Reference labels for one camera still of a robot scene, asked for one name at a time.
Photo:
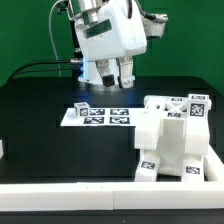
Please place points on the white chair back panel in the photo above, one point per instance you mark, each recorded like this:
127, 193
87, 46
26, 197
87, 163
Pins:
103, 117

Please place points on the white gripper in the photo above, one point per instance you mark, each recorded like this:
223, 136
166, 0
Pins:
115, 35

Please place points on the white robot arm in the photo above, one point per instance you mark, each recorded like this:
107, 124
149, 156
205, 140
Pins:
154, 25

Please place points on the small white tagged block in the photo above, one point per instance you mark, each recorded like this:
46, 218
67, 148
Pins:
82, 109

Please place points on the white long chair side front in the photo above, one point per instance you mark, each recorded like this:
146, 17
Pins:
164, 125

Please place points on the small white tagged cube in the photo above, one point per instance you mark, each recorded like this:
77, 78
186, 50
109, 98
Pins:
198, 106

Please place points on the white part at left edge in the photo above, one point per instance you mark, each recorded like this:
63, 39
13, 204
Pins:
1, 149

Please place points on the black camera stand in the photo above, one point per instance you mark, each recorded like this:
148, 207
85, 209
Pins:
66, 6

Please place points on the white chair seat part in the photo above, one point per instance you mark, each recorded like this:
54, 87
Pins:
171, 163

